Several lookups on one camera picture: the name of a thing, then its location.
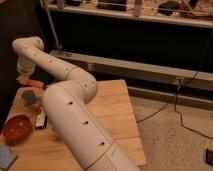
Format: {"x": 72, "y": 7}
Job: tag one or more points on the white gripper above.
{"x": 25, "y": 68}

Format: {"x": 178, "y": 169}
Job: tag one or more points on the orange pepper with green stem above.
{"x": 30, "y": 82}

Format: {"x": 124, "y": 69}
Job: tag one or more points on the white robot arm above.
{"x": 65, "y": 104}

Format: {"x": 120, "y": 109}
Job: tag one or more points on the blue-grey ceramic cup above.
{"x": 30, "y": 98}

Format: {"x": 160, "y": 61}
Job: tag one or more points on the metal pole stand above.
{"x": 58, "y": 46}

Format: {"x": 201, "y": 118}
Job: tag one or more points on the red and black box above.
{"x": 40, "y": 120}

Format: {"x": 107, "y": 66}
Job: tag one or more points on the red bowl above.
{"x": 17, "y": 128}

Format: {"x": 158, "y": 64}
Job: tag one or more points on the blue sponge cloth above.
{"x": 7, "y": 158}

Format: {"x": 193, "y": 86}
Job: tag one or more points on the wooden shelf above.
{"x": 194, "y": 13}

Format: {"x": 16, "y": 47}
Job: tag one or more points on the black box on floor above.
{"x": 209, "y": 157}

